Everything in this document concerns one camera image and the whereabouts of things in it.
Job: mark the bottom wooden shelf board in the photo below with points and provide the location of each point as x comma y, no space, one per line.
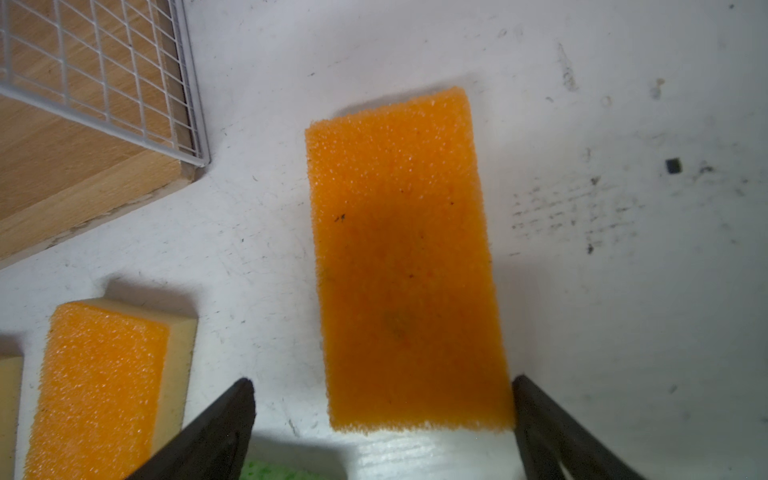
52,190

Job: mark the orange sponge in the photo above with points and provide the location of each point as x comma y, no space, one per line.
10,392
113,388
409,314

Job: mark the dark green sponge right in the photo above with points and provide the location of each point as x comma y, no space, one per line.
261,470

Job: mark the white wire three-tier shelf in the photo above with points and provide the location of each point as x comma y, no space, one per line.
114,69

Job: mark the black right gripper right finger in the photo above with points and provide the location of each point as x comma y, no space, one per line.
551,443

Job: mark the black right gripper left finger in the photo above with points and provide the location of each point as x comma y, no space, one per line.
214,445

